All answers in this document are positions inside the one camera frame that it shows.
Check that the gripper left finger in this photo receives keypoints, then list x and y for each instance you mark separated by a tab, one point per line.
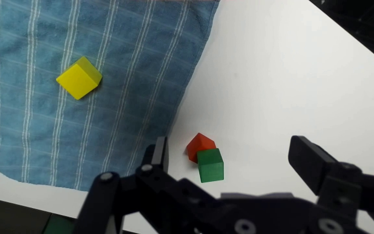
148	191

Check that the green block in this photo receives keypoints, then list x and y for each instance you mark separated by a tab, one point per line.
210	165

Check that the yellow block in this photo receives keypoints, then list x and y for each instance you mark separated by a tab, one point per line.
78	79

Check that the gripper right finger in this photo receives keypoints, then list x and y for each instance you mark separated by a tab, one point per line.
323	169

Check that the blue striped towel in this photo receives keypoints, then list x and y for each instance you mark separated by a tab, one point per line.
86	91

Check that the red block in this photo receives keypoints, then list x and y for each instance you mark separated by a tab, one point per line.
198	146

